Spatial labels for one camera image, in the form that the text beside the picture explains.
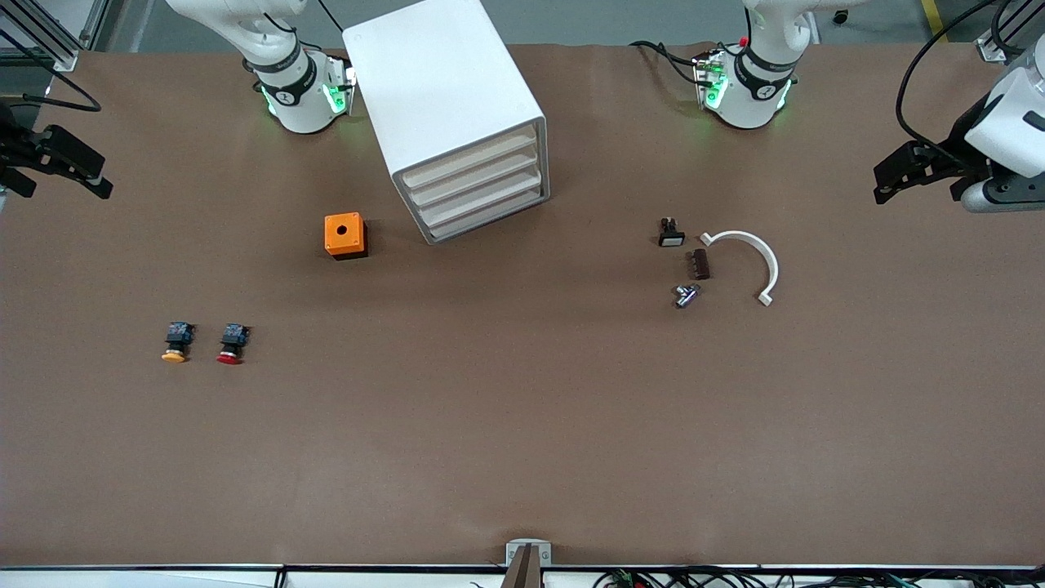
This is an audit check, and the yellow mushroom push button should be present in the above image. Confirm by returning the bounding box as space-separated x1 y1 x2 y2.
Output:
161 322 195 363

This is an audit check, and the red mushroom push button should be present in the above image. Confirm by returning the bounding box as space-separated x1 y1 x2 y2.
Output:
216 323 251 365

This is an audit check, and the white drawer cabinet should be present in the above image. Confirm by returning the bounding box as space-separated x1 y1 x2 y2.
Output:
341 0 551 246

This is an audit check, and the aluminium frame profile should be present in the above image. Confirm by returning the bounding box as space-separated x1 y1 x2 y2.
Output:
976 0 1045 65
0 0 107 73

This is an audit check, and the white curved plastic bracket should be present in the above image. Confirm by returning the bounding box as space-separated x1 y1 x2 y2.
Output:
700 230 780 308

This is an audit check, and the black left arm base cable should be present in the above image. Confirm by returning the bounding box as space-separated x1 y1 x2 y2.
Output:
630 39 705 87

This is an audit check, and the black arm base cable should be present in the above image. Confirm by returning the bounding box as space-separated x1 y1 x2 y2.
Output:
314 0 348 38
630 39 705 87

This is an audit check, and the orange push-button enclosure box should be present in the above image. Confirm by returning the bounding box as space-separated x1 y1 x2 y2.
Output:
324 212 368 261

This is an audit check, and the black right arm base cable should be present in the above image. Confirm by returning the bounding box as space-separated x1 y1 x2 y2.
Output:
314 0 348 38

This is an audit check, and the white table edge rail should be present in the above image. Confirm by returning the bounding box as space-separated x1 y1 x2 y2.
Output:
0 563 1045 588

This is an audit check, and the black cable bundle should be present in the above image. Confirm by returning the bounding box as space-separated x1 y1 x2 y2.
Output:
594 567 1045 588

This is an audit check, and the grey metal camera mount bracket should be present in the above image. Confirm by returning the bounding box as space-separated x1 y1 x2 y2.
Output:
502 539 553 588

